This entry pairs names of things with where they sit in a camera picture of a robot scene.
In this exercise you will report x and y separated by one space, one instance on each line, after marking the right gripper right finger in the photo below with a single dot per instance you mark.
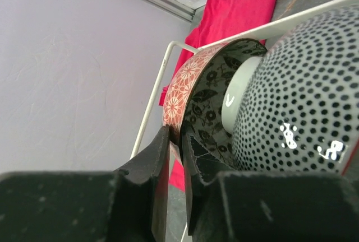
211 191

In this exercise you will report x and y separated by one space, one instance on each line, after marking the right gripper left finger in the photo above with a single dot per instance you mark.
139 211

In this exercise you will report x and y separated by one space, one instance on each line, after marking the dark scalloped floral bowl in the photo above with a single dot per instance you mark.
196 94

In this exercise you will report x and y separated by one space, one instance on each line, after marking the blue triangle pattern bowl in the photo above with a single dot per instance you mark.
296 107

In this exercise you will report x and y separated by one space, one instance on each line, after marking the red folded cloth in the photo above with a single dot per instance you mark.
221 20

